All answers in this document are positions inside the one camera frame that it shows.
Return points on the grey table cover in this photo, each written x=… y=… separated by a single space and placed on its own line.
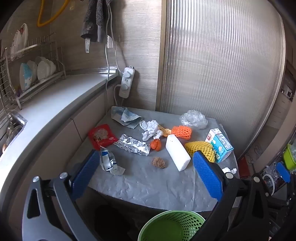
x=143 y=183

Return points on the blue print plate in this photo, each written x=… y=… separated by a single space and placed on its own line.
x=25 y=76

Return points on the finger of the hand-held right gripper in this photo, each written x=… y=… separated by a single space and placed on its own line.
x=283 y=171

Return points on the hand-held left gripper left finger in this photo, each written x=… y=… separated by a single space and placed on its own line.
x=84 y=172

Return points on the brown walnut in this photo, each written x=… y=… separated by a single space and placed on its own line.
x=158 y=163

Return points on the green plastic container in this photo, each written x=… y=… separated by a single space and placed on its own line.
x=291 y=157

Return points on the white paper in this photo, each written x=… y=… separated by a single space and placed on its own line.
x=149 y=129

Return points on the metal dish rack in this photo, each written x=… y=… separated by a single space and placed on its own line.
x=57 y=74

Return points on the flat orange peel piece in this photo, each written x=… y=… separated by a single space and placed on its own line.
x=165 y=131

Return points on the grey hanging towel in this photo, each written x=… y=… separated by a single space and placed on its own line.
x=91 y=20

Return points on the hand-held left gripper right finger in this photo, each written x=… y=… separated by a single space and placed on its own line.
x=207 y=172

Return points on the crumpled aluminium foil wrapper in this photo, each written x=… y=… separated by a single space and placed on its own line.
x=133 y=144

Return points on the yellow plastic hanger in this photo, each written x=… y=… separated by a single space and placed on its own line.
x=52 y=18

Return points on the clear plastic bag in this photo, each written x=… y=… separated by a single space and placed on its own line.
x=193 y=119

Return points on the orange foam fruit net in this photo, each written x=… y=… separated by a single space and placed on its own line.
x=182 y=132

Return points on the green mesh waste basket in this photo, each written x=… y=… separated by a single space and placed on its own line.
x=161 y=229

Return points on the white foam block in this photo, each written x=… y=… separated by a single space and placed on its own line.
x=177 y=153

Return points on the grey cloth bag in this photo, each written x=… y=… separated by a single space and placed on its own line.
x=124 y=115

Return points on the white power strip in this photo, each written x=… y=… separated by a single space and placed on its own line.
x=126 y=81

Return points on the red snack packet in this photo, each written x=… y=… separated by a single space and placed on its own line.
x=100 y=136

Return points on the small white tissue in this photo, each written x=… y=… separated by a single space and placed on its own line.
x=229 y=170

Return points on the plain white plate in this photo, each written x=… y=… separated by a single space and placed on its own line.
x=34 y=68

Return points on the round orange peel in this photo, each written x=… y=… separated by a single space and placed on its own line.
x=155 y=144

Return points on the white kitchen counter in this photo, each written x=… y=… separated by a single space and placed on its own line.
x=57 y=99

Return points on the yellow foam fruit net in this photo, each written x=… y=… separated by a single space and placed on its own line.
x=201 y=147

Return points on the blue and white milk carton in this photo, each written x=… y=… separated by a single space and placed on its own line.
x=222 y=146

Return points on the white plate with red print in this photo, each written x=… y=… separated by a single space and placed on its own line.
x=22 y=38

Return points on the torn silver milk pouch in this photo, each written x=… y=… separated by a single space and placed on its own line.
x=108 y=162

